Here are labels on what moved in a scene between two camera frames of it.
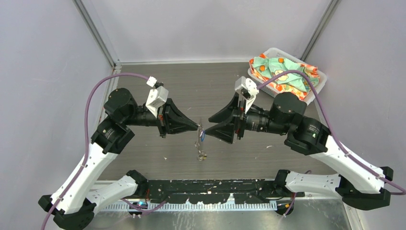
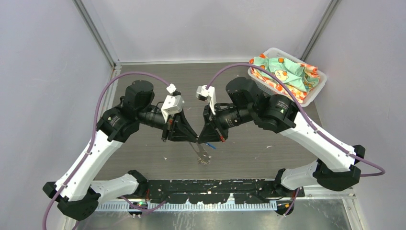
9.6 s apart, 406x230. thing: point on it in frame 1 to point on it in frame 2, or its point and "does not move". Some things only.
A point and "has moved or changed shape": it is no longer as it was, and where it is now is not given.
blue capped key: [203, 136] has moved or changed shape
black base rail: [215, 191] does not move
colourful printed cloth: [266, 67] does not move
